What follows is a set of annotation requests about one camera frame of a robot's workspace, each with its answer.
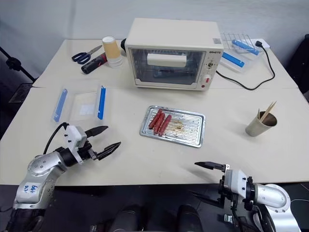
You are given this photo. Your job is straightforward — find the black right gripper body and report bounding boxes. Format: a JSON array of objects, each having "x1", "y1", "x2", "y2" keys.
[{"x1": 218, "y1": 174, "x2": 242, "y2": 218}]

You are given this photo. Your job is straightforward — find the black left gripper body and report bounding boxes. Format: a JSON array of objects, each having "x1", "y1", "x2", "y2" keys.
[{"x1": 77, "y1": 142, "x2": 98, "y2": 162}]

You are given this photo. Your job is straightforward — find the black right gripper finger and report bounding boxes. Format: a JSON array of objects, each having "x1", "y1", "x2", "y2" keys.
[
  {"x1": 194, "y1": 161, "x2": 230, "y2": 173},
  {"x1": 190, "y1": 190, "x2": 226, "y2": 211}
]

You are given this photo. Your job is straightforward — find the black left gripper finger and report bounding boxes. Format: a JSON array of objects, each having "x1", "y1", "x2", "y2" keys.
[
  {"x1": 84, "y1": 125, "x2": 109, "y2": 139},
  {"x1": 96, "y1": 141, "x2": 122, "y2": 161}
]

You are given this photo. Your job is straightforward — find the clear box with blue clasps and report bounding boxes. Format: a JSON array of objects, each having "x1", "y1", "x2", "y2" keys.
[{"x1": 50, "y1": 84, "x2": 113, "y2": 126}]

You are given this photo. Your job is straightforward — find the silver metal baking tray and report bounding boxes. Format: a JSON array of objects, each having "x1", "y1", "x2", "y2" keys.
[{"x1": 139, "y1": 104, "x2": 206, "y2": 148}]

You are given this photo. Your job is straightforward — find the red sausage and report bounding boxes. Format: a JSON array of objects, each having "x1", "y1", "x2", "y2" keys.
[
  {"x1": 148, "y1": 108, "x2": 163, "y2": 129},
  {"x1": 153, "y1": 111, "x2": 167, "y2": 134},
  {"x1": 159, "y1": 114, "x2": 173, "y2": 137}
]

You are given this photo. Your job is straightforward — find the metal cup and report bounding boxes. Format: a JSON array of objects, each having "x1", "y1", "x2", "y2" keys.
[{"x1": 245, "y1": 111, "x2": 279, "y2": 138}]

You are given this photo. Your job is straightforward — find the black red electric screwdriver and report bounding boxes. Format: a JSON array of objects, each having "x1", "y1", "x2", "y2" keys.
[{"x1": 81, "y1": 53, "x2": 109, "y2": 75}]

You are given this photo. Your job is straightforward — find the dark rounded shape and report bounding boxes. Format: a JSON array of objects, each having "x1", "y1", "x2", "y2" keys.
[{"x1": 112, "y1": 204, "x2": 146, "y2": 232}]

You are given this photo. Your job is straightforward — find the stack of paper cups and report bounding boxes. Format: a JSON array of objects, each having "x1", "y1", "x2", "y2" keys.
[{"x1": 101, "y1": 36, "x2": 124, "y2": 69}]

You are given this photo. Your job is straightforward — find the black tripod stand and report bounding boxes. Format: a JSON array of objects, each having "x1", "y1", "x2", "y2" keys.
[{"x1": 0, "y1": 45, "x2": 37, "y2": 81}]

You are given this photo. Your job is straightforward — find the clear container with blue clasp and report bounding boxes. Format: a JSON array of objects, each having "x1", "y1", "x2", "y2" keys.
[
  {"x1": 218, "y1": 50, "x2": 253, "y2": 75},
  {"x1": 227, "y1": 38, "x2": 264, "y2": 58}
]

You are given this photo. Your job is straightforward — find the cream toaster oven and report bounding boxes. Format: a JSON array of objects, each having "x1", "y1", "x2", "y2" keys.
[{"x1": 124, "y1": 17, "x2": 224, "y2": 93}]

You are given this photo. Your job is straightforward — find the black chair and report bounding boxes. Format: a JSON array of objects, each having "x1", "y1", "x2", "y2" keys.
[{"x1": 286, "y1": 33, "x2": 309, "y2": 102}]

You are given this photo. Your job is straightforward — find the white power strip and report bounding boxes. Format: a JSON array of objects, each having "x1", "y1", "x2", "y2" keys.
[{"x1": 250, "y1": 38, "x2": 271, "y2": 49}]

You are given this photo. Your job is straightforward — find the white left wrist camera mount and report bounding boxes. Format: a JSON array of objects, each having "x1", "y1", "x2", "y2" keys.
[{"x1": 64, "y1": 125, "x2": 87, "y2": 164}]

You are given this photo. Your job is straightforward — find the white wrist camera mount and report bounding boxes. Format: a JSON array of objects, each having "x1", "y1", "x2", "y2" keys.
[
  {"x1": 64, "y1": 125, "x2": 87, "y2": 164},
  {"x1": 223, "y1": 164, "x2": 253, "y2": 202}
]

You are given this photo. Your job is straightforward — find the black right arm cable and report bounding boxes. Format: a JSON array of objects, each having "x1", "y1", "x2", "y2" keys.
[{"x1": 230, "y1": 193, "x2": 268, "y2": 232}]

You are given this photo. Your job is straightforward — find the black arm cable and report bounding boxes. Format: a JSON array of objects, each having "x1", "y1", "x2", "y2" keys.
[
  {"x1": 42, "y1": 122, "x2": 70, "y2": 156},
  {"x1": 230, "y1": 193, "x2": 268, "y2": 232}
]

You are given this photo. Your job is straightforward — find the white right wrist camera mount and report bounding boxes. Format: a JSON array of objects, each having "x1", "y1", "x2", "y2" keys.
[{"x1": 223, "y1": 164, "x2": 253, "y2": 202}]

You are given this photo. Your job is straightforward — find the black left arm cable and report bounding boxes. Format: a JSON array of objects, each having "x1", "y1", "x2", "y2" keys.
[{"x1": 42, "y1": 122, "x2": 70, "y2": 156}]

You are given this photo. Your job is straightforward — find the blue-handled scissors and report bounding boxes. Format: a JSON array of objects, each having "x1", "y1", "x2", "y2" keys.
[{"x1": 71, "y1": 44, "x2": 103, "y2": 65}]

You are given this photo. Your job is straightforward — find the black oven power cable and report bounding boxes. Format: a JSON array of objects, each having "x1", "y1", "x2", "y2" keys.
[{"x1": 215, "y1": 41, "x2": 276, "y2": 91}]

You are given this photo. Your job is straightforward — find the metal wire oven rack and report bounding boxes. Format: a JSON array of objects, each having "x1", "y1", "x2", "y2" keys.
[{"x1": 220, "y1": 32, "x2": 257, "y2": 51}]

